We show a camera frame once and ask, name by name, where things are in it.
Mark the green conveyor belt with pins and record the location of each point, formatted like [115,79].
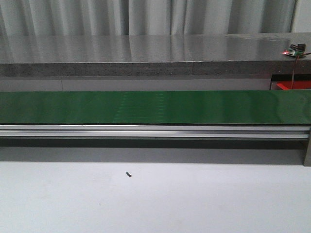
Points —
[265,107]

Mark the grey stone back bench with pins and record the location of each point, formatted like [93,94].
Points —
[151,55]

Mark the red plastic bin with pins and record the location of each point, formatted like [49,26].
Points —
[299,85]

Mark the small green circuit board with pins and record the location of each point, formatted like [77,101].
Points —
[295,50]

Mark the grey conveyor support leg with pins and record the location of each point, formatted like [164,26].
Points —
[307,157]

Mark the grey curtain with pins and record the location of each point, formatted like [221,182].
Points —
[144,17]

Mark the aluminium conveyor side rail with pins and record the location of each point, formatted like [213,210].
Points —
[153,131]

